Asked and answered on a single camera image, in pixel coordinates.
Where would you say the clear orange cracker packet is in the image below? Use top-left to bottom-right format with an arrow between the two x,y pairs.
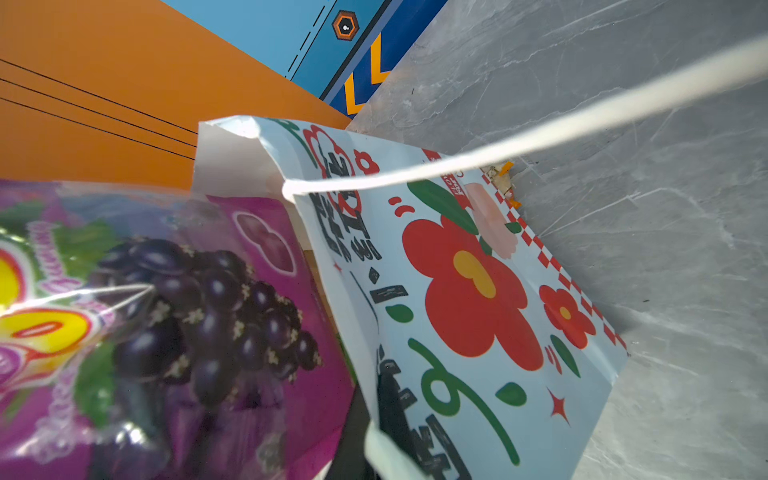
487,161 -> 521,209

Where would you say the purple grape candy bag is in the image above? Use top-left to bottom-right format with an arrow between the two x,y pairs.
1,180 -> 353,479

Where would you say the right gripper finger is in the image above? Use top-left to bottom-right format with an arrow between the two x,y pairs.
325,386 -> 378,480

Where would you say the white floral paper bag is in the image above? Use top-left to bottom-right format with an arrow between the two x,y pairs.
193,36 -> 767,479

